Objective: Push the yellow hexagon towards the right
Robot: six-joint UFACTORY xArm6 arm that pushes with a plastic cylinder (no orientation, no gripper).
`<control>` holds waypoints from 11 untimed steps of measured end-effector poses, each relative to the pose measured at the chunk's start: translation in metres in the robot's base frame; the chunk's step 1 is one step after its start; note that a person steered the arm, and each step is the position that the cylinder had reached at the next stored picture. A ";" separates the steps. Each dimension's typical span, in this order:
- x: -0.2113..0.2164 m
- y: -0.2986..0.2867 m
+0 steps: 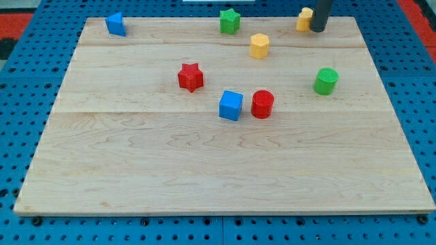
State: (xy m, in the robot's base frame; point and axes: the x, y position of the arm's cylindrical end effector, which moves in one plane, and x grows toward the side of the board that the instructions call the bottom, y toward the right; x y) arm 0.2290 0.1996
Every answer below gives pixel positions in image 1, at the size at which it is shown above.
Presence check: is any light wooden board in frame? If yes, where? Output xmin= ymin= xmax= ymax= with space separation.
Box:
xmin=14 ymin=17 xmax=435 ymax=216

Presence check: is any green cylinder block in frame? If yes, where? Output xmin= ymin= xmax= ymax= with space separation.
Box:
xmin=313 ymin=67 xmax=339 ymax=95

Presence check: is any blue cube block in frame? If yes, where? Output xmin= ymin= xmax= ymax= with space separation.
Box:
xmin=219 ymin=91 xmax=243 ymax=121

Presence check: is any red cylinder block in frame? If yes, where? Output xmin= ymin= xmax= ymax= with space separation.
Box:
xmin=251 ymin=90 xmax=275 ymax=119

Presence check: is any green star block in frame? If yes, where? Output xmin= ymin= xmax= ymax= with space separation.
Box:
xmin=219 ymin=8 xmax=241 ymax=35

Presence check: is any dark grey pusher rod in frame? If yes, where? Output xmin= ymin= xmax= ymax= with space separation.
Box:
xmin=309 ymin=0 xmax=333 ymax=33

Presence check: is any yellow heart block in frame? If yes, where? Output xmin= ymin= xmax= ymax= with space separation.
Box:
xmin=296 ymin=7 xmax=313 ymax=31

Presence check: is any blue triangular prism block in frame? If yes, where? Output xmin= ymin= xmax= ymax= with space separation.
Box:
xmin=105 ymin=12 xmax=126 ymax=37

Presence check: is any yellow hexagon block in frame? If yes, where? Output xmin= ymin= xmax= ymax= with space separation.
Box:
xmin=250 ymin=33 xmax=270 ymax=59

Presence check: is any red star block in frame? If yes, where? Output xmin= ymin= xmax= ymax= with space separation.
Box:
xmin=178 ymin=63 xmax=204 ymax=93

